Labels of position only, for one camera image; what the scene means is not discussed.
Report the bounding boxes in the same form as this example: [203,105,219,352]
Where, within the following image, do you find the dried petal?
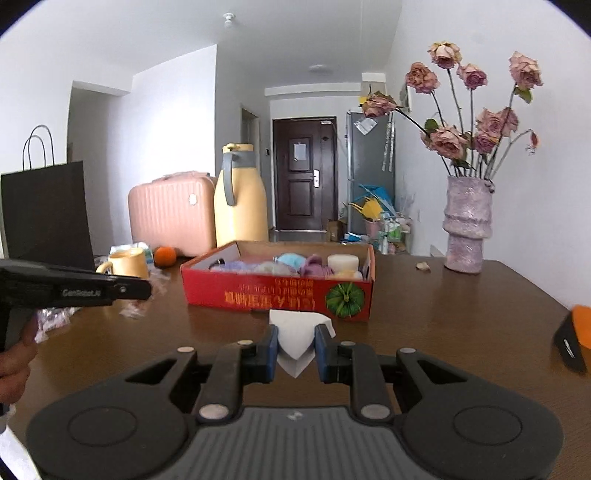
[416,262,431,272]

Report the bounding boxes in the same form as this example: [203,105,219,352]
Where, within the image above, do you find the yellow ceramic mug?
[96,247,149,280]

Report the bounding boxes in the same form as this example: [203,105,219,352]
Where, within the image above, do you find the orange black stand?
[553,305,590,374]

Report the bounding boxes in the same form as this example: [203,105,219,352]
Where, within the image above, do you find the dried pink roses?
[361,41,543,182]

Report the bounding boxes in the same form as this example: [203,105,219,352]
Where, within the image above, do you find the pink mini suitcase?
[128,171,216,257]

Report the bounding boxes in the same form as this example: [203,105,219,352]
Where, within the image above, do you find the light blue fluffy ball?
[274,252,307,271]

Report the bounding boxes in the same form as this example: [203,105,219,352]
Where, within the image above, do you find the red cardboard box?
[180,241,376,322]

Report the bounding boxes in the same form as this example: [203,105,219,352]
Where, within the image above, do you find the orange fruit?
[153,246,177,269]

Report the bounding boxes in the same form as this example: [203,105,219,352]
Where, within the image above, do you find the grey refrigerator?
[346,109,394,235]

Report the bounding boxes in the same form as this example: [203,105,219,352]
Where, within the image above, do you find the pink textured vase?
[443,177,492,275]

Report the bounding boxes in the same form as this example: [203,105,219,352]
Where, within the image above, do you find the small cardboard box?
[325,220,344,242]

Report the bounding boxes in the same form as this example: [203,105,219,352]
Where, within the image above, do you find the purple knit towel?
[209,260,259,273]

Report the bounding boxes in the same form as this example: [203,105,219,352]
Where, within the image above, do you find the yellow blue toy pile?
[349,184,397,221]

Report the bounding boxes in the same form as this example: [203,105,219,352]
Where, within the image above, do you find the wire storage cart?
[377,216,412,255]

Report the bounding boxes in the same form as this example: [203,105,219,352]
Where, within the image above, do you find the white yellow plush toy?
[328,254,363,280]

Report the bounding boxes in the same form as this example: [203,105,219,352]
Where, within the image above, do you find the black paper bag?
[0,124,98,272]

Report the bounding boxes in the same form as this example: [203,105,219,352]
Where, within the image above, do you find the white paper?
[270,310,335,378]

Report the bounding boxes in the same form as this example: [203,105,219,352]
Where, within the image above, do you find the dark brown door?
[273,117,338,231]

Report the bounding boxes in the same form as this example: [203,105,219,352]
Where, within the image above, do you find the person left hand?
[0,318,38,405]

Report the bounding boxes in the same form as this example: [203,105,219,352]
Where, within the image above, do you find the yellow thermos jug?
[213,143,269,247]

